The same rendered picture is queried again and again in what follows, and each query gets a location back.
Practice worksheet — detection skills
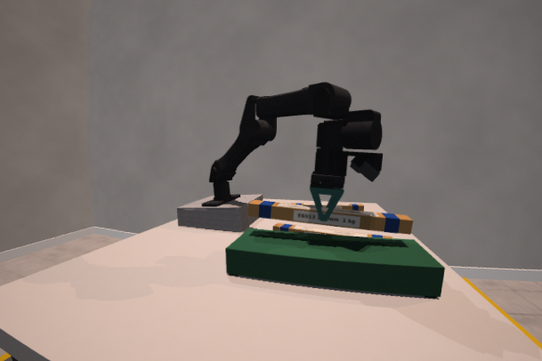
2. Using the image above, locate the brown cardboard box with blue bands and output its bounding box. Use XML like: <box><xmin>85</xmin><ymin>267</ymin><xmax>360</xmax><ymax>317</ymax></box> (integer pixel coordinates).
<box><xmin>248</xmin><ymin>200</ymin><xmax>413</xmax><ymax>235</ymax></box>

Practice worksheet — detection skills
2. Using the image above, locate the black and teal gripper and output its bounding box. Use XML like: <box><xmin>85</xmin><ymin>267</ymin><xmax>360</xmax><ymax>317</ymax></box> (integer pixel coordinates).
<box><xmin>310</xmin><ymin>148</ymin><xmax>345</xmax><ymax>221</ymax></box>

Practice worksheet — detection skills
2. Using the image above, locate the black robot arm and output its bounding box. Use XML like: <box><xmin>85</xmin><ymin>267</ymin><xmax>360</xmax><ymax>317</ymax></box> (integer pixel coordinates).
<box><xmin>202</xmin><ymin>82</ymin><xmax>383</xmax><ymax>206</ymax></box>

